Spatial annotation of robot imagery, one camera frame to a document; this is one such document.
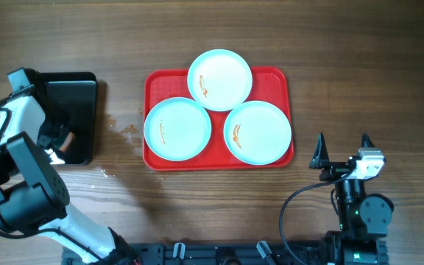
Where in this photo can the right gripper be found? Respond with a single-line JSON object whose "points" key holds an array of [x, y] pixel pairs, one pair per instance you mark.
{"points": [[339, 170]]}

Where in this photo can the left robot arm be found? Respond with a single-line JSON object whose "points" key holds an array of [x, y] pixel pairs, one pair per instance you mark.
{"points": [[35, 135]]}

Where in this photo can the black water basin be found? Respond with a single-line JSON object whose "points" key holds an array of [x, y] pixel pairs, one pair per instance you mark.
{"points": [[75, 93]]}

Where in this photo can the light blue plate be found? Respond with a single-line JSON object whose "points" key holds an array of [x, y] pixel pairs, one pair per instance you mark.
{"points": [[257, 133], [219, 80], [177, 129]]}

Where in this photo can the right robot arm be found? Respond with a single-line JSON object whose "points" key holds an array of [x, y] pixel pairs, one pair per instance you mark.
{"points": [[364, 218]]}

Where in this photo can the orange green sponge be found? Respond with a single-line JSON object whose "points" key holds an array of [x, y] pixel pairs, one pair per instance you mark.
{"points": [[67, 142]]}

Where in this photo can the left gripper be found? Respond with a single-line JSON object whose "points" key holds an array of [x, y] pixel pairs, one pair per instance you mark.
{"points": [[50, 134]]}

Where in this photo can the red plastic tray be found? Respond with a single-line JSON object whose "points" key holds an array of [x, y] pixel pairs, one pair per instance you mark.
{"points": [[269, 85]]}

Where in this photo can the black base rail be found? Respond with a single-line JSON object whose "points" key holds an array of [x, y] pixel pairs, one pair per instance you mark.
{"points": [[304, 252]]}

